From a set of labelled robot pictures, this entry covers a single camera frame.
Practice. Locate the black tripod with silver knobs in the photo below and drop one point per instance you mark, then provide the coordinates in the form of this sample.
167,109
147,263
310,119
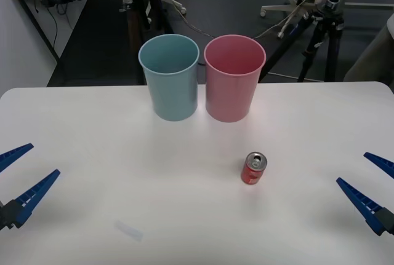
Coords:
138,0

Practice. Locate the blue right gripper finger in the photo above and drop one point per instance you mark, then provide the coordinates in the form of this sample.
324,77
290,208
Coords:
363,203
383,163

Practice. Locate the pink plastic bin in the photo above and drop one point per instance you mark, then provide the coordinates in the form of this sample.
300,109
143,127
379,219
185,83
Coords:
229,99

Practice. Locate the person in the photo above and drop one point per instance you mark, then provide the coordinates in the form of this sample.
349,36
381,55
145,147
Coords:
372,59

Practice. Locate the pale desk with wooden edge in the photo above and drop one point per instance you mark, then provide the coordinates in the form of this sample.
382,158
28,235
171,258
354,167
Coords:
61,31

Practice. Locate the pale blue plastic bin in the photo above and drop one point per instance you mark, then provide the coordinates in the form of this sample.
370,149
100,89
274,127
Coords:
172,96

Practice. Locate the red drink can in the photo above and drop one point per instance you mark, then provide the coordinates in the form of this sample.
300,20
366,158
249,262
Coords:
252,174

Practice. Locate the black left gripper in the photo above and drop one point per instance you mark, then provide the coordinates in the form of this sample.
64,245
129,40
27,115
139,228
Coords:
5,217

